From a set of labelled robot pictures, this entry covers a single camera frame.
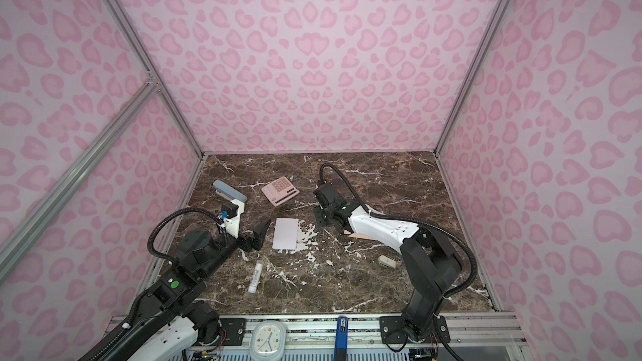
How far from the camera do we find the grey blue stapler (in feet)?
3.37

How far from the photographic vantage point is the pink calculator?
3.35 feet

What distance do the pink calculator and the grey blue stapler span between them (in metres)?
0.09
